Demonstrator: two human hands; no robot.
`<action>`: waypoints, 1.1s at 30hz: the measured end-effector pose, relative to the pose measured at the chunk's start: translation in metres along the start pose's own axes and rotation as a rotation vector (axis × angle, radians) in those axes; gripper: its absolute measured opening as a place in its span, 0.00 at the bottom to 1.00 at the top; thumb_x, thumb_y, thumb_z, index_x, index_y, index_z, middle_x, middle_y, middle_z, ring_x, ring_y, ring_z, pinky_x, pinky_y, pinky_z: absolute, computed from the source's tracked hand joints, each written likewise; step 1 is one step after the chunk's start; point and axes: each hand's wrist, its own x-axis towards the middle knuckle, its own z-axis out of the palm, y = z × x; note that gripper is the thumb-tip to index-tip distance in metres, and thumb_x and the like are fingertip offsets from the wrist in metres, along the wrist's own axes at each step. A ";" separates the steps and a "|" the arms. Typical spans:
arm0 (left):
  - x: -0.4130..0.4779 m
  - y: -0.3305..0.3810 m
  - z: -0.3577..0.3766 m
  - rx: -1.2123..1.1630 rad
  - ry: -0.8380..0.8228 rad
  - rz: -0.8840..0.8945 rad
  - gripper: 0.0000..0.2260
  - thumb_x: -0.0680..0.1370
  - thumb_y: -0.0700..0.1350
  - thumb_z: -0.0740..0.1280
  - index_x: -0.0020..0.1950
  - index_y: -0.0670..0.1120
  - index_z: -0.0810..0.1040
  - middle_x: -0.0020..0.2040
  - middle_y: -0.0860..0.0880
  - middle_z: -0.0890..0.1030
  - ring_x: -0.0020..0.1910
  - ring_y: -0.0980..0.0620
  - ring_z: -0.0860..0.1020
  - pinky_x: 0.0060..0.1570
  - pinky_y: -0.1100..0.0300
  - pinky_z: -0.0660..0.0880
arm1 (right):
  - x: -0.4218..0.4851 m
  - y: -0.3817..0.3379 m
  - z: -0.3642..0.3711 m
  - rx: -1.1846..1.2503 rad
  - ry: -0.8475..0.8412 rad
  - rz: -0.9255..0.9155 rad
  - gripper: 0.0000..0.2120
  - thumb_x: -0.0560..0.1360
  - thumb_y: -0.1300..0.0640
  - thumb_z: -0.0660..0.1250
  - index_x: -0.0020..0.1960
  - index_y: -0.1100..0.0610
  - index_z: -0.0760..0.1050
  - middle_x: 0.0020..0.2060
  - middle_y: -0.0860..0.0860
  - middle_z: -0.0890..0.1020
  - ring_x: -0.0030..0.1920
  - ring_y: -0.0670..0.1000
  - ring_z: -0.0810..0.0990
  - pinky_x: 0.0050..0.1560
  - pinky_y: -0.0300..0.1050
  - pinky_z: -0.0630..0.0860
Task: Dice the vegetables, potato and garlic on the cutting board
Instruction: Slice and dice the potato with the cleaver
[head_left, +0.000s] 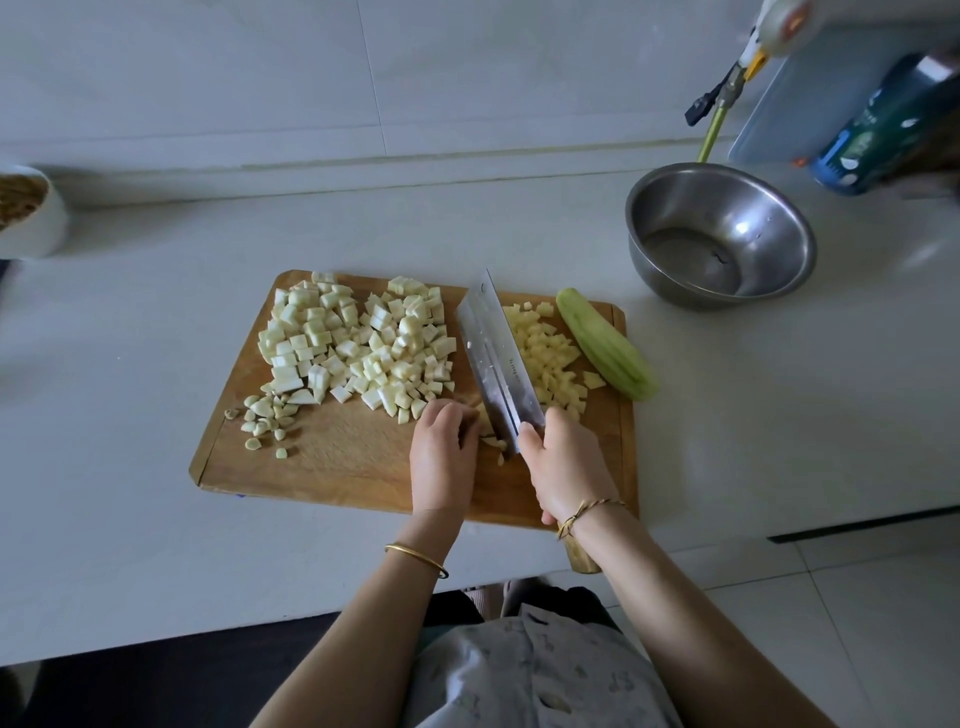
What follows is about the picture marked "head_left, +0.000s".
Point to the peeled green cucumber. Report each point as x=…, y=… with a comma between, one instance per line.
x=605, y=345

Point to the light blue plastic board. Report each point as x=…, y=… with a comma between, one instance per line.
x=825, y=98

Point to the yellow potato piece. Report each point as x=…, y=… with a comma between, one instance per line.
x=488, y=428

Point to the person's left hand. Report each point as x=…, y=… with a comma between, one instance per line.
x=443, y=462

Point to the pile of garlic cloves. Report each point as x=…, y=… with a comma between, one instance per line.
x=263, y=423

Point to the white bowl of noodles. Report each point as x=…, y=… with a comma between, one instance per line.
x=30, y=210

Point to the person's left forearm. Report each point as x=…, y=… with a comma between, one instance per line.
x=360, y=645

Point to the person's right foot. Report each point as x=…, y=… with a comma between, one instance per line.
x=518, y=593

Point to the wooden cutting board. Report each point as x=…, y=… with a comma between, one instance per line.
x=338, y=465

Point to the peeled yellow potato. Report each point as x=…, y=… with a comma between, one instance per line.
x=548, y=357

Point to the person's right hand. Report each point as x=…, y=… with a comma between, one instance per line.
x=563, y=462

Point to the gold bangle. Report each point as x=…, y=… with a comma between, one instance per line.
x=416, y=558

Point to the dark green bottle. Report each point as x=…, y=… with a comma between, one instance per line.
x=888, y=135

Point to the pile of white diced vegetable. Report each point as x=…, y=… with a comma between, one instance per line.
x=402, y=348

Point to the person's right forearm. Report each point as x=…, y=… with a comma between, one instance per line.
x=698, y=630

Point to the person's left foot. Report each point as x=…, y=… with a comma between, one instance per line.
x=483, y=597

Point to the white patterned garment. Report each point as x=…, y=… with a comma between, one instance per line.
x=540, y=675

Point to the person's foot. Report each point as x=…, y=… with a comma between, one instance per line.
x=518, y=593
x=483, y=597

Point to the deep stainless steel bowl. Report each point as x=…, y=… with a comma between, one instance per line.
x=765, y=210

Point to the dark green trousers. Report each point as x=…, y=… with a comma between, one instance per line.
x=450, y=608

